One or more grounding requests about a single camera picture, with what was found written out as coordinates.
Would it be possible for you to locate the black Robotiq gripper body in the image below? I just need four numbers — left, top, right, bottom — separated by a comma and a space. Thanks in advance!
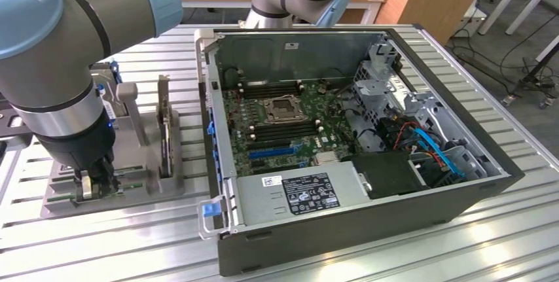
34, 121, 117, 171

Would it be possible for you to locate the hard disk with blue rails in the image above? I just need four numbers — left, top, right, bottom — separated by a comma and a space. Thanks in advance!
89, 61, 122, 129

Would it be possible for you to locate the grey parts rack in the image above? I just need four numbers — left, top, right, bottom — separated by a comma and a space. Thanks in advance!
38, 81, 188, 220

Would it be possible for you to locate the green motherboard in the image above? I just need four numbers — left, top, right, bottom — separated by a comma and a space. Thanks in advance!
220, 79, 364, 179

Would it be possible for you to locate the grey power supply unit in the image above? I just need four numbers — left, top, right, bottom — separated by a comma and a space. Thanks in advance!
233, 161, 373, 226

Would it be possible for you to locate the long black expansion slot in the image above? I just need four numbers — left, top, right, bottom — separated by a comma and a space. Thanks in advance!
247, 140, 292, 152

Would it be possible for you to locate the blue expansion slot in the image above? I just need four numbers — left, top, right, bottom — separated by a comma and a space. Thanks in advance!
248, 146, 296, 160

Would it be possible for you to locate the metal CPU socket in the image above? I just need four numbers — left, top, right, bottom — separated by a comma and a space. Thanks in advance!
260, 94, 309, 124

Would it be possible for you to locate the silver finned heatsink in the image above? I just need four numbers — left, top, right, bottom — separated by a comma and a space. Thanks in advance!
312, 151, 340, 166

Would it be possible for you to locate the black open PC case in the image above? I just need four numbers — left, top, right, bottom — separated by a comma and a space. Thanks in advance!
193, 26, 527, 278

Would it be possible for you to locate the black plastic fan shroud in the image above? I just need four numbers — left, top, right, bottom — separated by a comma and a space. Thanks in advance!
351, 150, 428, 200

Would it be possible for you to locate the silver metal disk bay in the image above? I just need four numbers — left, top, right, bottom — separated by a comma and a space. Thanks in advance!
351, 42, 415, 122
403, 94, 492, 181

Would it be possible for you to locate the wooden cabinet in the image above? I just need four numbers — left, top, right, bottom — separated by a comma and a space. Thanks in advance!
375, 0, 497, 46

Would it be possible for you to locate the black wheeled stand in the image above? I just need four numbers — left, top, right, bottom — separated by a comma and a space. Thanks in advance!
501, 31, 559, 110

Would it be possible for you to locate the graphics card with metal bracket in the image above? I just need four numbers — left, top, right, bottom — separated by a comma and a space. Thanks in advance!
156, 73, 175, 179

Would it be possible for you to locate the light blue flat wire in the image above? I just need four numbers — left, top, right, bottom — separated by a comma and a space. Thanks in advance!
411, 126, 464, 179

